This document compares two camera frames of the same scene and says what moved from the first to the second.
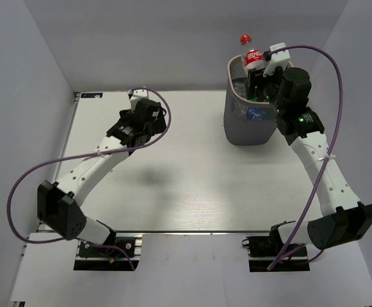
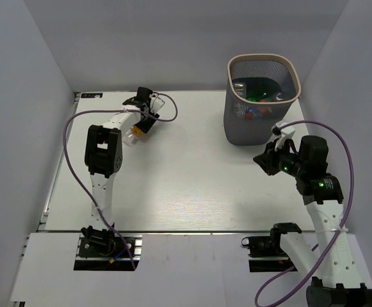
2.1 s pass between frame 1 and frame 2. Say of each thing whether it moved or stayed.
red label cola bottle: moved
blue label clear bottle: stayed
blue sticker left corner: stayed
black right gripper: moved
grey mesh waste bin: stayed
